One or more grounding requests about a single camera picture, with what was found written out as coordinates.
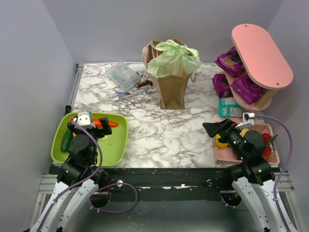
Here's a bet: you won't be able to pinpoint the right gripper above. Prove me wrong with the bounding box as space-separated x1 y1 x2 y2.
203 116 248 160

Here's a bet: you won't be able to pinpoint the light green plastic grocery bag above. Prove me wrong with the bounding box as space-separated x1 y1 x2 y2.
147 40 201 78

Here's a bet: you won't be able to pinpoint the brown cassava chips bag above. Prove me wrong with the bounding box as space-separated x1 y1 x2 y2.
147 45 163 63

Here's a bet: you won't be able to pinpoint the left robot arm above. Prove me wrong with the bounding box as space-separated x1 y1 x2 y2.
30 112 112 232

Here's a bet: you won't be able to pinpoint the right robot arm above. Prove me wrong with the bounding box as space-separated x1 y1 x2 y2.
202 119 297 232

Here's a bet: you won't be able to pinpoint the purple snack bag left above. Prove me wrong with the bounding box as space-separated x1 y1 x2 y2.
212 73 232 98

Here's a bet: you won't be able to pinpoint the purple snack bag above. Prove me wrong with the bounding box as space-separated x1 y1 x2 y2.
230 74 266 104
212 73 232 98
214 46 245 77

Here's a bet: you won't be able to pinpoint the purple snack bag right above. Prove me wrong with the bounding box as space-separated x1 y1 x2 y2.
230 74 266 104

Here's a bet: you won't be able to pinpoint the brown paper bag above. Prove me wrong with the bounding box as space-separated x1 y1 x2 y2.
142 38 197 109

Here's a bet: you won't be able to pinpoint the purple snack bag top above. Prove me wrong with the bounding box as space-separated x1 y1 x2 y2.
214 46 245 77

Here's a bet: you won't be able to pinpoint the red toy carrot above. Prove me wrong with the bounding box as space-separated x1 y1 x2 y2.
70 117 118 128

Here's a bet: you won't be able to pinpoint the yellow toy lemon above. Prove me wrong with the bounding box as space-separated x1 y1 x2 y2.
215 134 228 149

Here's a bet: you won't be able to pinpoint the lime green tray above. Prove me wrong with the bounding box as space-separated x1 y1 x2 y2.
51 112 128 167

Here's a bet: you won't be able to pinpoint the teal white snack packet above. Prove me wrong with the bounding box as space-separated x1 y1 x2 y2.
219 97 245 117

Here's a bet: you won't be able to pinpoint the pink plastic basket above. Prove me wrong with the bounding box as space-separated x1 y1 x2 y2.
213 123 280 165

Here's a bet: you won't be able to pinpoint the yellow toy pear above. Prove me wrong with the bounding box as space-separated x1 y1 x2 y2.
240 128 249 137

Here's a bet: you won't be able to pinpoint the silver wrench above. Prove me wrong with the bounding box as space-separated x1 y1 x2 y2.
116 88 152 102

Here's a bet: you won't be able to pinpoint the green toy cucumber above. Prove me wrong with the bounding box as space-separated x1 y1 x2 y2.
60 129 73 152

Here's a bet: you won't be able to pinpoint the red toy cherries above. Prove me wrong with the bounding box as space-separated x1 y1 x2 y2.
262 133 278 161

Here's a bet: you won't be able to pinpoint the clear plastic organizer box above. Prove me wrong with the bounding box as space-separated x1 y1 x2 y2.
106 62 141 91

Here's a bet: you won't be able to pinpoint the brown toy faucet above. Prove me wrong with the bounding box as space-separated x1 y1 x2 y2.
135 80 153 88

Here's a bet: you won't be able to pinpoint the pink tiered shelf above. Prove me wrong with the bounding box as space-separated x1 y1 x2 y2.
231 23 294 113

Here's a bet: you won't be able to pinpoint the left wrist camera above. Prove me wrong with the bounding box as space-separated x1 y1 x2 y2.
73 112 96 129

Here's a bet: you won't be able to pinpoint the blue handled screwdriver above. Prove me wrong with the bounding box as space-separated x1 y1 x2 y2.
116 91 130 95

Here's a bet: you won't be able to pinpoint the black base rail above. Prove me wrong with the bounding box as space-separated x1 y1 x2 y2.
48 166 283 203

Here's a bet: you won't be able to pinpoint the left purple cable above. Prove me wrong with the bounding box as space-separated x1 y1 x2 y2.
36 120 138 232

